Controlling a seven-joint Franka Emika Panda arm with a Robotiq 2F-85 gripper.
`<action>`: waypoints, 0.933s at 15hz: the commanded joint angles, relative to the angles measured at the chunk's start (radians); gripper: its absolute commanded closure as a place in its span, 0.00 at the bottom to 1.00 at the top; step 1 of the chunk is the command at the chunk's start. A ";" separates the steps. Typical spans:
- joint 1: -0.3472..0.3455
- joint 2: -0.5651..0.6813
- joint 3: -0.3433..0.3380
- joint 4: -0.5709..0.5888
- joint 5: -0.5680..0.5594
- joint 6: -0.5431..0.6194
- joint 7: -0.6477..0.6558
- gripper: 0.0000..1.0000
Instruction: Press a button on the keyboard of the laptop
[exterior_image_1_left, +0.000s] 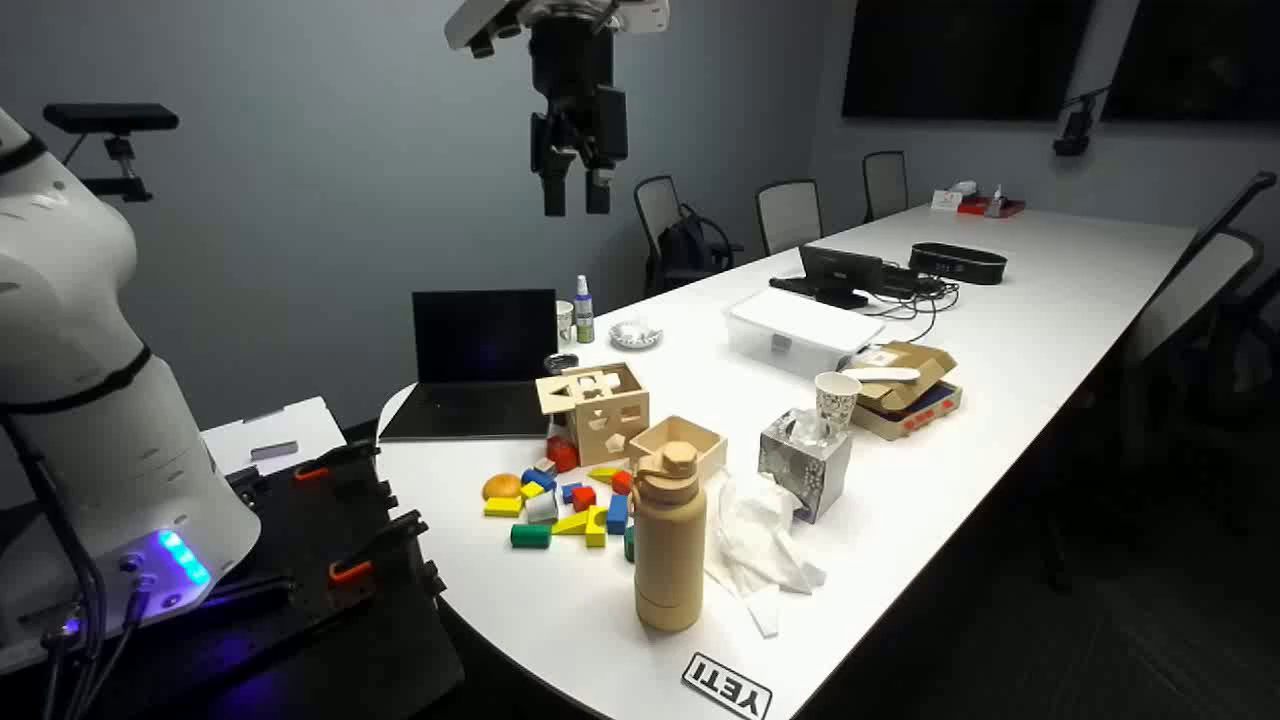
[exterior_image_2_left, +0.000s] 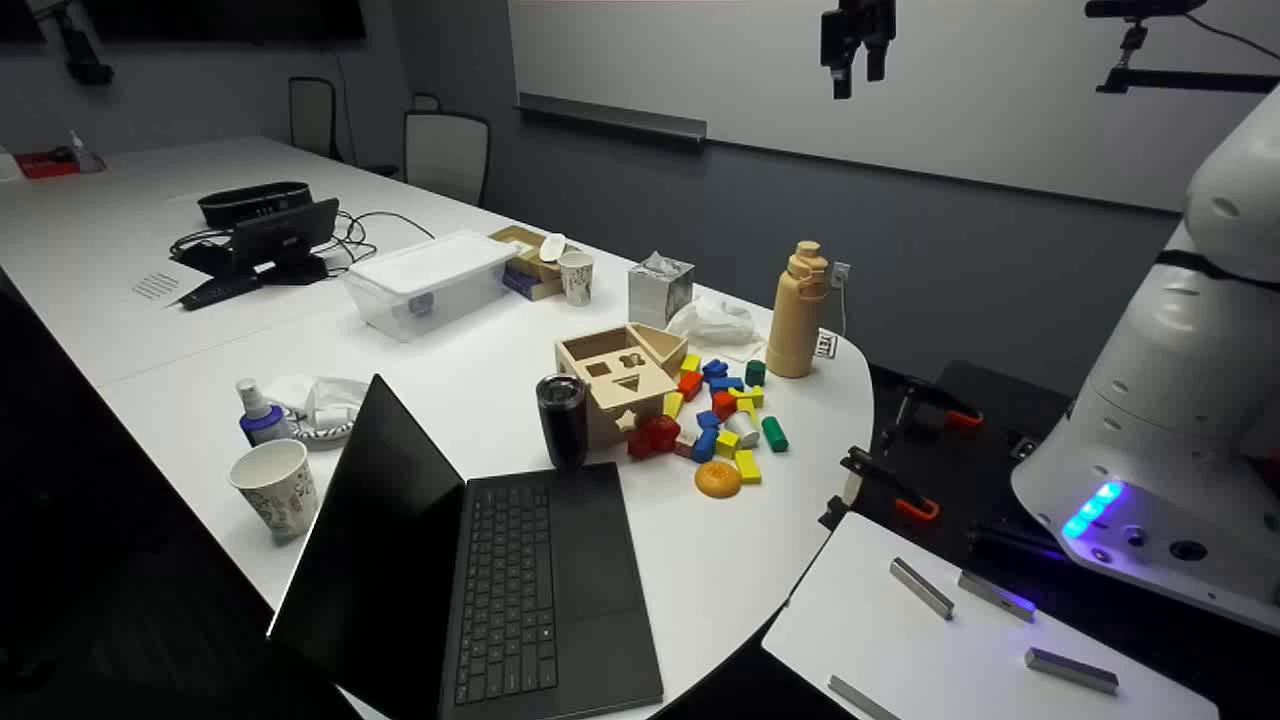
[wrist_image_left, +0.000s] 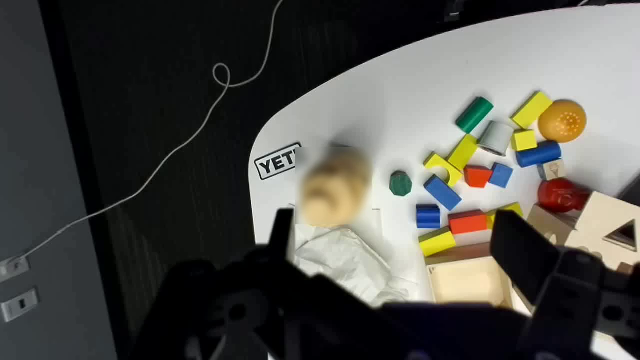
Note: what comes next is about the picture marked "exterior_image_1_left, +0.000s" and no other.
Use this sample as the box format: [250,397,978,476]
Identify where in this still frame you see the black robot cart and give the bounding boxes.
[0,437,471,720]

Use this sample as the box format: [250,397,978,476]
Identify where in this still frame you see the open cardboard box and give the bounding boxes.
[839,335,967,443]

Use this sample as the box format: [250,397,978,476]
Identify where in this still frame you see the white round puck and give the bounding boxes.
[610,316,668,354]

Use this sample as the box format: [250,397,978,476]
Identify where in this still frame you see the wooden shape sorter box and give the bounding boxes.
[531,360,656,469]

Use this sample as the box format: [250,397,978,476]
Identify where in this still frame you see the black camera stand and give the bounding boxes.
[39,98,185,209]

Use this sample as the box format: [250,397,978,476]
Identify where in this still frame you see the black cables on table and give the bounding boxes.
[874,277,967,350]

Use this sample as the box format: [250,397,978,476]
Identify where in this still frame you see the black backpack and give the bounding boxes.
[650,209,741,293]

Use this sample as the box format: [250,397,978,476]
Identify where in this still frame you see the grey office chair with backpack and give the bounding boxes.
[627,168,741,301]

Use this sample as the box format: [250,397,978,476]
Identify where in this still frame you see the yellow long block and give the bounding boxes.
[547,505,613,550]

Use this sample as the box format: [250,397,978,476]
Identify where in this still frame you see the red tray with bottle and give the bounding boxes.
[951,178,1031,224]

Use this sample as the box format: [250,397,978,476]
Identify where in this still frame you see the robot base cables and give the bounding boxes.
[0,412,298,720]

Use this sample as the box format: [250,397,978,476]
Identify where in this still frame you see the dark wall monitor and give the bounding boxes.
[839,0,1099,124]
[1103,0,1280,128]

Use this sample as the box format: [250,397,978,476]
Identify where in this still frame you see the black laptop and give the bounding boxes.
[377,283,566,443]

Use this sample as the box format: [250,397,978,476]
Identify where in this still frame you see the grey tissue box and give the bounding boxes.
[756,403,855,524]

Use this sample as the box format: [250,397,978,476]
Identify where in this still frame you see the white paper sheets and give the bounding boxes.
[199,393,351,484]

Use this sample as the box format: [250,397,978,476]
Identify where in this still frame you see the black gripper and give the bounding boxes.
[525,17,634,218]

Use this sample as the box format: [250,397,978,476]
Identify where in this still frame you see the black wall camera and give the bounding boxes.
[1047,85,1114,162]

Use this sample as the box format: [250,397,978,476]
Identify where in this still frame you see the small spray bottle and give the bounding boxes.
[574,272,602,346]

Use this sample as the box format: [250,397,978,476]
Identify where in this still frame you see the black docking device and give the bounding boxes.
[763,238,951,312]

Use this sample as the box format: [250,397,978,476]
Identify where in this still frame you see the black and white brand sticker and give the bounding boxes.
[678,648,782,720]

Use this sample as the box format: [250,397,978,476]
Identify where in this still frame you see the crumpled white plastic wrap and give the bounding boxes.
[705,476,834,642]

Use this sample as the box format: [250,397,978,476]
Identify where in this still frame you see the tan insulated bottle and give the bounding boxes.
[627,437,718,639]

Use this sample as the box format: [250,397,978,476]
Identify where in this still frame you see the black oval speaker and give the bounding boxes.
[909,235,1011,289]

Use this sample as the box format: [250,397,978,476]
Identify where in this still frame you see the white paper cup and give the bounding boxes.
[811,366,866,443]

